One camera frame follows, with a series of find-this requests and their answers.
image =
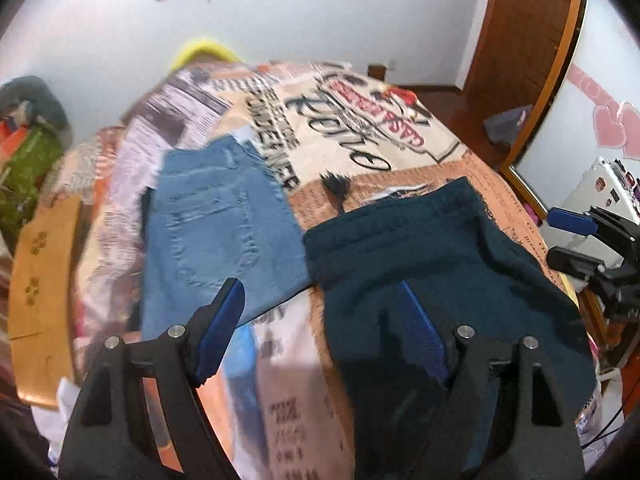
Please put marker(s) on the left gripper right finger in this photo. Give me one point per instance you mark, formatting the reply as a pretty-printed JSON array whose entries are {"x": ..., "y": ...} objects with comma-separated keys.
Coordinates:
[{"x": 502, "y": 414}]

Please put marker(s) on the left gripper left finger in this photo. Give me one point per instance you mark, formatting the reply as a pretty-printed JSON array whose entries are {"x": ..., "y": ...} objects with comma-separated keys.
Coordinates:
[{"x": 110, "y": 434}]

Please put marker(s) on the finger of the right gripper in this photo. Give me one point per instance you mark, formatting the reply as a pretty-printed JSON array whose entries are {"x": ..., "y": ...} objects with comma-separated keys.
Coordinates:
[
  {"x": 571, "y": 221},
  {"x": 574, "y": 264}
]

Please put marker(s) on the dark navy pants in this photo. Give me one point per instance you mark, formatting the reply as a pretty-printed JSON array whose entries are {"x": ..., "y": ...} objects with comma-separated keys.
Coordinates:
[{"x": 465, "y": 266}]

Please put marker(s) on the white suitcase with stickers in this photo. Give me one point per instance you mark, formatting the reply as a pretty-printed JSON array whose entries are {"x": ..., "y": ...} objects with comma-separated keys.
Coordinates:
[{"x": 608, "y": 185}]

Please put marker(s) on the white cloth at bedside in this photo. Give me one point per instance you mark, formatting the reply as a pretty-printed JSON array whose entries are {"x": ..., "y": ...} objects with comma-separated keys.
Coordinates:
[{"x": 52, "y": 422}]

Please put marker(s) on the grey cloth on floor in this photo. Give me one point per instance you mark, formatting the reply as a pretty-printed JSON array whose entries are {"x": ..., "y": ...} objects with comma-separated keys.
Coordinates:
[{"x": 504, "y": 128}]

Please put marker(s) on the wooden door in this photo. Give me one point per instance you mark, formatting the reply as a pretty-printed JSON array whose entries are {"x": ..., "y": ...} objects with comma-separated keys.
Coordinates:
[{"x": 518, "y": 44}]

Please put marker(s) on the folded blue jeans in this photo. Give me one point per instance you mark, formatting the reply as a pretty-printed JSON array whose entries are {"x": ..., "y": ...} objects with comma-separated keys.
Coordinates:
[{"x": 218, "y": 213}]

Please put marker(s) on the printed bed blanket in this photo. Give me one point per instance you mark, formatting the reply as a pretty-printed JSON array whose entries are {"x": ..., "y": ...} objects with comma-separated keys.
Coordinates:
[{"x": 304, "y": 120}]

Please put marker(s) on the green storage bag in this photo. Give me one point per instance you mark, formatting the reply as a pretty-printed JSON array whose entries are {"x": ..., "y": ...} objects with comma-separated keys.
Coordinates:
[{"x": 22, "y": 178}]

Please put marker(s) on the grey plush toy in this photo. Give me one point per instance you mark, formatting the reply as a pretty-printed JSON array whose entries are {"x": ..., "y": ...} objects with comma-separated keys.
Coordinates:
[{"x": 39, "y": 102}]

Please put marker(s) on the wooden bed post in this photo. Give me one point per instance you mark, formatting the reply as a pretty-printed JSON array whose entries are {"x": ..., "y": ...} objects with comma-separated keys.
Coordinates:
[{"x": 377, "y": 72}]

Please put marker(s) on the yellow foam bed rail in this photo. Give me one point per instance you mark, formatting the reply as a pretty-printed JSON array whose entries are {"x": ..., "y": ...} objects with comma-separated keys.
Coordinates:
[{"x": 206, "y": 48}]

